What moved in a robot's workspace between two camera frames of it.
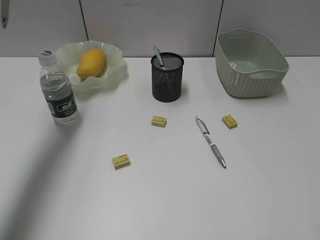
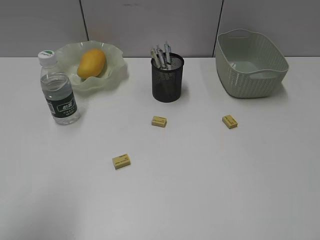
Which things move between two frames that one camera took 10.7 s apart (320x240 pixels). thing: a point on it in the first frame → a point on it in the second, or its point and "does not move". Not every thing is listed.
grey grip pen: x=204 y=130 → x=167 y=49
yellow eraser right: x=229 y=121 does not move
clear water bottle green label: x=57 y=89 does not move
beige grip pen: x=5 y=12 → x=154 y=55
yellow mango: x=91 y=64 does not move
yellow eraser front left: x=121 y=161 does not move
